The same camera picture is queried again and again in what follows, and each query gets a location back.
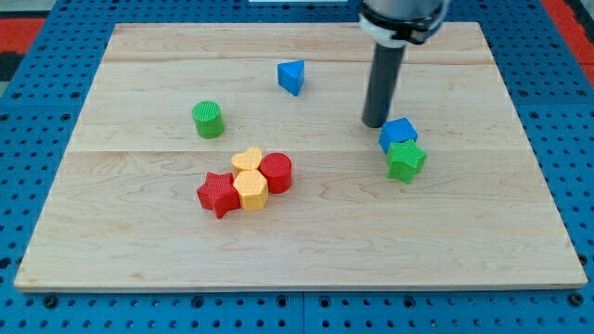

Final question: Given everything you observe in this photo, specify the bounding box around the wooden board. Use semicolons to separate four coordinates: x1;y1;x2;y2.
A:
14;22;588;292

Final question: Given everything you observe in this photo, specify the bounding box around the green cylinder block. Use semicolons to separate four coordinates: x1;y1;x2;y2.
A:
192;100;225;139

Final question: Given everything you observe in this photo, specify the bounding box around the yellow hexagon block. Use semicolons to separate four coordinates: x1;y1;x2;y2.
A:
233;170;268;211

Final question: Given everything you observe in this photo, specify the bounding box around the red cylinder block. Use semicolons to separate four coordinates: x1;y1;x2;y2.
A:
259;152;292;194

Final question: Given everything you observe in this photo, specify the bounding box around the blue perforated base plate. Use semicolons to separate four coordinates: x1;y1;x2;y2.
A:
1;1;593;333

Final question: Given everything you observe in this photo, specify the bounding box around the red star block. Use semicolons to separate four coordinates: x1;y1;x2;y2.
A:
197;172;241;219

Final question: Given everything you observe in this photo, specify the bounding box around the green star block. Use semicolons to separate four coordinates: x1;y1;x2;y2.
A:
386;139;428;184

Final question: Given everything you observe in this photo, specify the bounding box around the yellow heart block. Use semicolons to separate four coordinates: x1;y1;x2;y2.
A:
231;147;263;173

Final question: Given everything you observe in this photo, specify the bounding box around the blue triangle block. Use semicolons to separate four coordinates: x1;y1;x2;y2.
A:
277;60;305;96

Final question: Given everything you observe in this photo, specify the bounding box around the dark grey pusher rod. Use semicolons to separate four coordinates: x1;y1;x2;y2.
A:
362;44;405;128

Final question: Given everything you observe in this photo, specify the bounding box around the blue cube block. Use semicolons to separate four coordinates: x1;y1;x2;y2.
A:
379;118;418;154

